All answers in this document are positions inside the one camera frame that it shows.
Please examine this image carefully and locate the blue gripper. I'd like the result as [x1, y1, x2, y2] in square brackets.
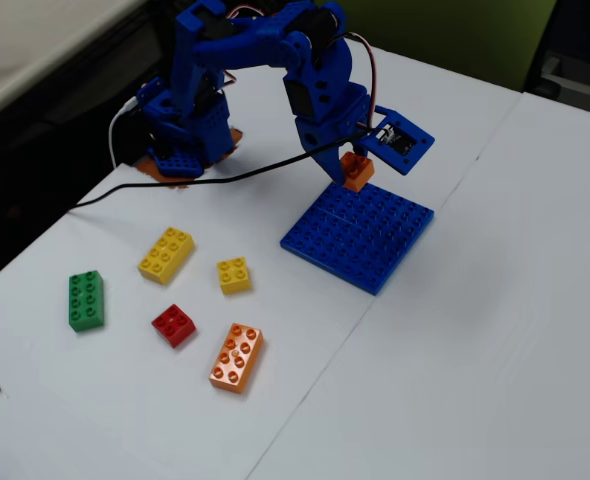
[281, 73, 372, 183]

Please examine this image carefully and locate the small orange square block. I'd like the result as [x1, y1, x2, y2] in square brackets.
[340, 152, 377, 194]

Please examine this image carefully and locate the small yellow square block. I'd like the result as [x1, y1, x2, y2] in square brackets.
[216, 256, 253, 296]

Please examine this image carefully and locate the long yellow block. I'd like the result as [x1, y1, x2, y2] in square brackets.
[137, 226, 196, 287]

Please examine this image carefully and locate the long orange block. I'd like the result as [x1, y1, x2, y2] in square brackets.
[208, 322, 265, 395]

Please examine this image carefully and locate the small red square block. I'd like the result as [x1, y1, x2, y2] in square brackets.
[150, 303, 197, 349]

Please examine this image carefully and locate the long green block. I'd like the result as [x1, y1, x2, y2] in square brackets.
[68, 270, 106, 333]

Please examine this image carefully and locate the blue studded baseplate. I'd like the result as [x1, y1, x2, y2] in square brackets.
[279, 179, 436, 297]

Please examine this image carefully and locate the green chair back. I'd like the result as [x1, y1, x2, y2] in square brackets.
[314, 0, 559, 94]

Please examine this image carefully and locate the grey background box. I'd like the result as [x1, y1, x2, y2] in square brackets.
[538, 51, 590, 119]

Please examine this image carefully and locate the white background desk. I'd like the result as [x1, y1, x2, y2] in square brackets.
[0, 0, 147, 127]

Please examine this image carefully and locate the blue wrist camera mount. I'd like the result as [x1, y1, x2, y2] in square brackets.
[356, 105, 437, 177]

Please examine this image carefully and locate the white cable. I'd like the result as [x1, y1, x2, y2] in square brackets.
[107, 97, 139, 169]

